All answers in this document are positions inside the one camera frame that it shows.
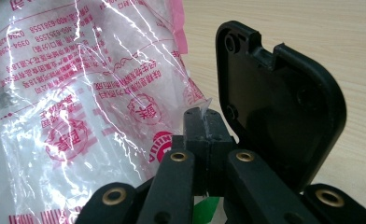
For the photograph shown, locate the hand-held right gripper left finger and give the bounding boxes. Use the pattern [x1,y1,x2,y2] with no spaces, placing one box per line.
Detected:
[171,106,210,197]

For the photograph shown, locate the clear jar with black lid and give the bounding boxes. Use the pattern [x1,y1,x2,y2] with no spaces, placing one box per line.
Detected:
[215,20,347,194]

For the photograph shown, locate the pink and white plastic bag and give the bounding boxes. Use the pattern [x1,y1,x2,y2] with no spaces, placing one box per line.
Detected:
[0,0,221,224]

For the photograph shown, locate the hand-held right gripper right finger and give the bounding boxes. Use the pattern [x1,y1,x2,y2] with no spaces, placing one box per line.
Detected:
[208,108,238,197]

